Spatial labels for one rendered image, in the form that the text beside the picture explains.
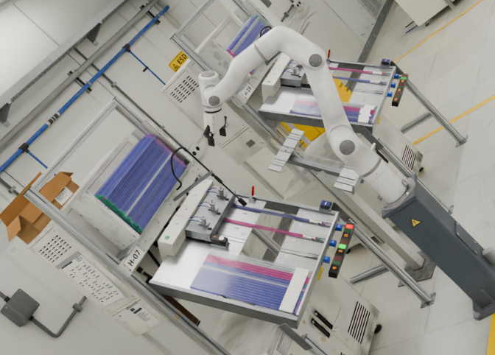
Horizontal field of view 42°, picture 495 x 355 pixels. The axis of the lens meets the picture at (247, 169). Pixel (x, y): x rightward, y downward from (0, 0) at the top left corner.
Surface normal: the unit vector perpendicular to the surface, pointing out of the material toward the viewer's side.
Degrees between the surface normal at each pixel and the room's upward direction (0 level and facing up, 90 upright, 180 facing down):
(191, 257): 45
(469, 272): 90
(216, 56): 90
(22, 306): 90
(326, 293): 90
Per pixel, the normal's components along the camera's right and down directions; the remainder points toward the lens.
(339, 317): 0.61, -0.43
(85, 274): -0.36, 0.58
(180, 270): -0.07, -0.77
